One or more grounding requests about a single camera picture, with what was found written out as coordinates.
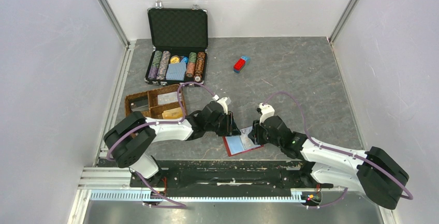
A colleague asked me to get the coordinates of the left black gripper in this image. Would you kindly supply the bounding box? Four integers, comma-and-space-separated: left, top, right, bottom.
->
206, 111, 242, 137

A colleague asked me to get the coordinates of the red leather card holder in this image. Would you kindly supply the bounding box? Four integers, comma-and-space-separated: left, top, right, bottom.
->
223, 127, 262, 157

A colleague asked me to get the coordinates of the gold card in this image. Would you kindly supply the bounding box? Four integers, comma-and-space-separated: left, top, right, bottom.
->
162, 108, 183, 120

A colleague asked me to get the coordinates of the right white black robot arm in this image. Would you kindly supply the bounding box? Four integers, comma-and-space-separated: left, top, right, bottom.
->
248, 116, 409, 210

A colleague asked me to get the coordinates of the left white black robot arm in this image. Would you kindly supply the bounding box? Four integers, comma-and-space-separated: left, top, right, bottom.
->
103, 100, 241, 187

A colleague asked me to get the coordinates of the blue playing card deck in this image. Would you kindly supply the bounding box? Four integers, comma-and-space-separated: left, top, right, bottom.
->
166, 62, 186, 81

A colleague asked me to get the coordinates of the dark card in basket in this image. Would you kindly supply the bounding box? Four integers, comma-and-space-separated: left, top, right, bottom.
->
130, 99, 149, 112

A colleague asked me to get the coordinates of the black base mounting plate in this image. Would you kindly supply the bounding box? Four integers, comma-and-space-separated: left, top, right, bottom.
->
148, 160, 333, 197

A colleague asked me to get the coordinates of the red blue toy brick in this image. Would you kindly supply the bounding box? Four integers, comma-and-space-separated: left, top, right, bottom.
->
233, 56, 251, 73

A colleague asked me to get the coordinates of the brown woven divided basket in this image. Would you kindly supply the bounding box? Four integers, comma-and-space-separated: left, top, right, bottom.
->
124, 84, 180, 119

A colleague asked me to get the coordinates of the brown orange chip stack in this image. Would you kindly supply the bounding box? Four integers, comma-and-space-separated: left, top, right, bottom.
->
194, 52, 206, 82

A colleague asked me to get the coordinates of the green red chip stack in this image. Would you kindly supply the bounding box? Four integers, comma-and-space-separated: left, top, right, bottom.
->
186, 52, 197, 78

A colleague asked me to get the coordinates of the yellow dealer button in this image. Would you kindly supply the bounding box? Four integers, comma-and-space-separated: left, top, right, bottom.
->
170, 55, 180, 64

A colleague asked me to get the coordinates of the green purple chip stack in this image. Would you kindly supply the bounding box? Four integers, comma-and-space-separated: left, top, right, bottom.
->
147, 51, 163, 79

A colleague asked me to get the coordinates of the grey purple chip stack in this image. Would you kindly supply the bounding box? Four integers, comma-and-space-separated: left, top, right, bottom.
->
156, 51, 170, 80

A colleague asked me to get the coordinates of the black poker chip case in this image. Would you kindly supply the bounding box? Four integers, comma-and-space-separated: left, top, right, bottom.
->
144, 8, 208, 85

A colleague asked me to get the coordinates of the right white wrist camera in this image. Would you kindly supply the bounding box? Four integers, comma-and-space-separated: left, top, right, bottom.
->
256, 103, 275, 124

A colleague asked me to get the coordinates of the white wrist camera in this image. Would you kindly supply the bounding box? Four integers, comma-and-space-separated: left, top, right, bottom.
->
256, 103, 275, 124
212, 95, 231, 114

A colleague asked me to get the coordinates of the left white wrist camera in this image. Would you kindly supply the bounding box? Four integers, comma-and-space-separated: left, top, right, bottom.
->
212, 95, 231, 114

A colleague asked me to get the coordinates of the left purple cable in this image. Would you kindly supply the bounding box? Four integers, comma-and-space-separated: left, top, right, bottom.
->
105, 82, 220, 210

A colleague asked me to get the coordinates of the purple cable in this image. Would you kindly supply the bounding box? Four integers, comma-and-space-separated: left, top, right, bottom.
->
105, 82, 220, 210
262, 91, 414, 210

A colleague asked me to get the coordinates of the white toothed cable rail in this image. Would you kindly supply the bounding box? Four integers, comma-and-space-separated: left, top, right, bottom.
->
90, 189, 305, 203

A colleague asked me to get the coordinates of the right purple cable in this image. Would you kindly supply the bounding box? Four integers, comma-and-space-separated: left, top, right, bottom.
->
262, 91, 414, 210

